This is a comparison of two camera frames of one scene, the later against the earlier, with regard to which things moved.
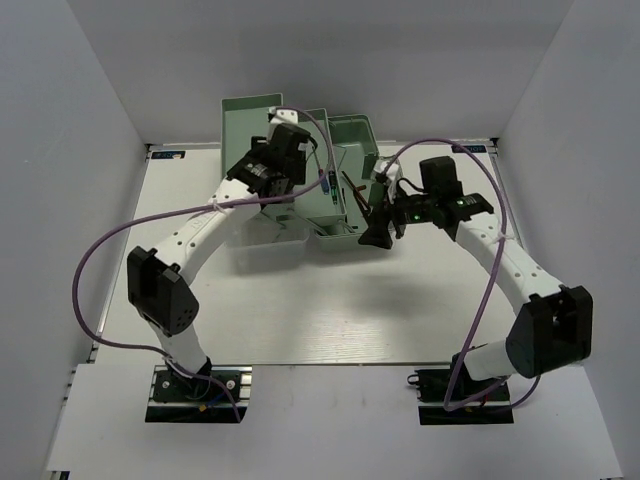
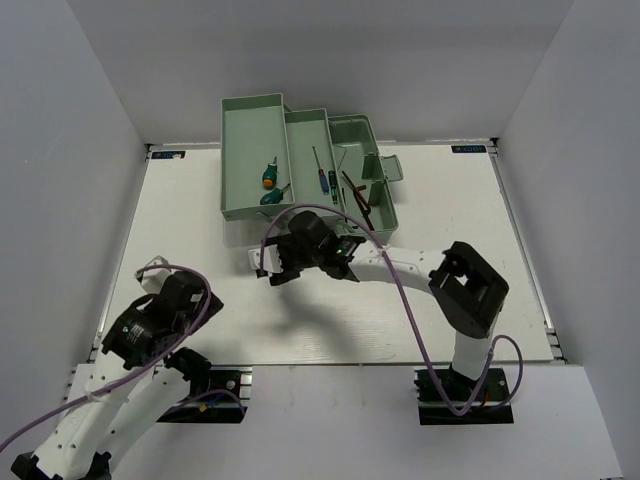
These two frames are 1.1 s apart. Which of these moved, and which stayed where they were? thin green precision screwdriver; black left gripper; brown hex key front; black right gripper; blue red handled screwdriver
Moved: black right gripper; black left gripper
Stayed: thin green precision screwdriver; blue red handled screwdriver; brown hex key front
